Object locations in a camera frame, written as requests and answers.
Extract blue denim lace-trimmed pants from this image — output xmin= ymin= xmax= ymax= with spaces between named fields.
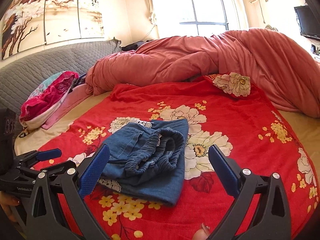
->
xmin=98 ymin=119 xmax=189 ymax=205

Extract person's left hand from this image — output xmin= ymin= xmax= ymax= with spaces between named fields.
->
xmin=0 ymin=191 xmax=20 ymax=223

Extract person's right hand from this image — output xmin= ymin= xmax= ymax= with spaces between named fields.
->
xmin=192 ymin=223 xmax=210 ymax=240

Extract beige bed sheet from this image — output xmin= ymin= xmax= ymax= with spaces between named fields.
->
xmin=14 ymin=92 xmax=111 ymax=155

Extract red floral blanket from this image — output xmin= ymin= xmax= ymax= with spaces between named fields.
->
xmin=42 ymin=77 xmax=319 ymax=239

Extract pink floral pillow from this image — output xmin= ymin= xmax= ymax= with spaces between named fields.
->
xmin=19 ymin=71 xmax=79 ymax=131

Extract light pink folded cloth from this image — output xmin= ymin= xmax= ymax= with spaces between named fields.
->
xmin=41 ymin=83 xmax=91 ymax=130

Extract grey quilted headboard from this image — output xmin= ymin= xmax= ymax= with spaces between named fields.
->
xmin=1 ymin=38 xmax=121 ymax=139

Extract salmon pink duvet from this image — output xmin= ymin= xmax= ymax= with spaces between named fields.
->
xmin=85 ymin=28 xmax=319 ymax=118

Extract black flat screen television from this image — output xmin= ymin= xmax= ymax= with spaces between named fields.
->
xmin=294 ymin=5 xmax=320 ymax=41

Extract black camera mount box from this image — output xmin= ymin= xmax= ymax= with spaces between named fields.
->
xmin=0 ymin=108 xmax=16 ymax=175

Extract flowering branch wall painting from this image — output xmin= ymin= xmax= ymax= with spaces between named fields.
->
xmin=1 ymin=0 xmax=104 ymax=60

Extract window with dark frame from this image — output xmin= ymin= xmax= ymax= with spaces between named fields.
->
xmin=172 ymin=0 xmax=229 ymax=37

